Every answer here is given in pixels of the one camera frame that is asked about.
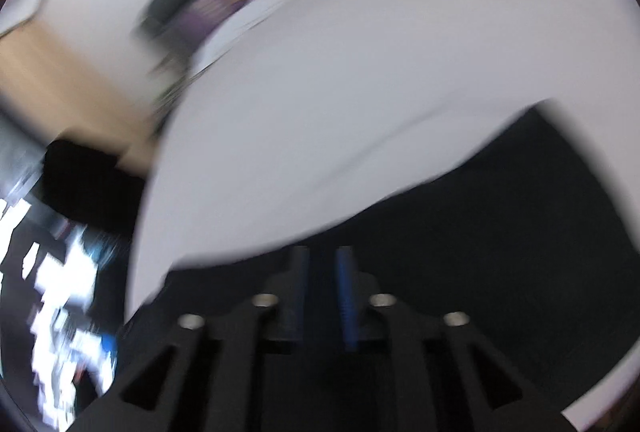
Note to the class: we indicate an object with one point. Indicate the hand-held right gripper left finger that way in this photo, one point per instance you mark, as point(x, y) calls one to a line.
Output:
point(299, 292)

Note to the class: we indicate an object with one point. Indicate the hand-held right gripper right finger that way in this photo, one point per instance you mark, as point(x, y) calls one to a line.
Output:
point(346, 297)

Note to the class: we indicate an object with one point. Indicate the dark object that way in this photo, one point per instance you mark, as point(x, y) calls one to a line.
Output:
point(92, 184)

